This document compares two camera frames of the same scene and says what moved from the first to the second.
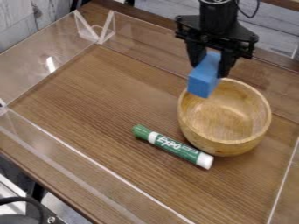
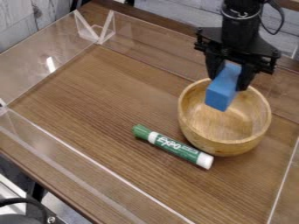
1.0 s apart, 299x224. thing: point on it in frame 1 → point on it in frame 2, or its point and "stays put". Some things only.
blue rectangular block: (203, 79) → (221, 87)
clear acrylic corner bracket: (96, 32) stays put
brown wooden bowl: (224, 124) stays put
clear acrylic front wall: (96, 196) stays put
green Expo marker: (173, 147) stays put
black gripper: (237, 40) → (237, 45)
